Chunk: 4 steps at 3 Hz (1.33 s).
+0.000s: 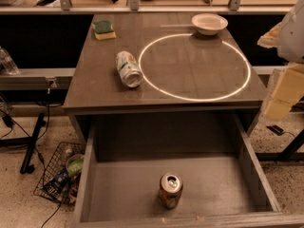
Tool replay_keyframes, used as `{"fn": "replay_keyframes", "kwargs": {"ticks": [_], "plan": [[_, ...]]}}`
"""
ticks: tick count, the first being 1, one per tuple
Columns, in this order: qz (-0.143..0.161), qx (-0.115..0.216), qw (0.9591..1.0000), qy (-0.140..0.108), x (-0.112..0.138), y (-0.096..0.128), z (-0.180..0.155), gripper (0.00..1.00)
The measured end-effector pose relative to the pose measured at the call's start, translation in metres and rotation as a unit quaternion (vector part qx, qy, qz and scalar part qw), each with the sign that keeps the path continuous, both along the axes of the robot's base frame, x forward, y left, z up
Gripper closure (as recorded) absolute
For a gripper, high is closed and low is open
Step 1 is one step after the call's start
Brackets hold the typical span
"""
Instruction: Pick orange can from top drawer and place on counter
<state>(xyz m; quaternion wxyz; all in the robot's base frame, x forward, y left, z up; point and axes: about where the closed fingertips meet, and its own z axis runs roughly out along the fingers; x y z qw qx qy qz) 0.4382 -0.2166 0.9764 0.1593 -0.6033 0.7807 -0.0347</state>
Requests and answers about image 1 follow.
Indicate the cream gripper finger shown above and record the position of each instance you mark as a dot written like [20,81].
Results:
[269,39]
[289,90]

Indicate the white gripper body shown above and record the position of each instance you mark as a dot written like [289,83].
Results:
[294,37]

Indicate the orange soda can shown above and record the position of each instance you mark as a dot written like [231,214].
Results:
[170,191]

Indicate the open grey top drawer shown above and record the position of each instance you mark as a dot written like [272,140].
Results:
[174,170]

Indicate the white green soda can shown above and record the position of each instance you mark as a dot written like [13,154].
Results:
[128,69]

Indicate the black power adapter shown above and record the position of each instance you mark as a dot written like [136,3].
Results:
[276,129]

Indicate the white bowl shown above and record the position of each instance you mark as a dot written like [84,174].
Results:
[209,24]

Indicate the green yellow sponge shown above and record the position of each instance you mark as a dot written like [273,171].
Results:
[103,30]

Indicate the green lidded cup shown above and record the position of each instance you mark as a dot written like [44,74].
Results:
[74,165]

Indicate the dark blue snack bag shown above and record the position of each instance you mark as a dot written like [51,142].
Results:
[55,186]

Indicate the black table leg stand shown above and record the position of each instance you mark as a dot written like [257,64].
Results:
[29,142]

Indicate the clear plastic bottle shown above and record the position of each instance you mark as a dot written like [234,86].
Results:
[7,62]

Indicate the grey metal rail shelf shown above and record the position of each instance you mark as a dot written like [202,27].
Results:
[37,78]

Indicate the black wire basket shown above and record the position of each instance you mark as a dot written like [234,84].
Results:
[58,160]

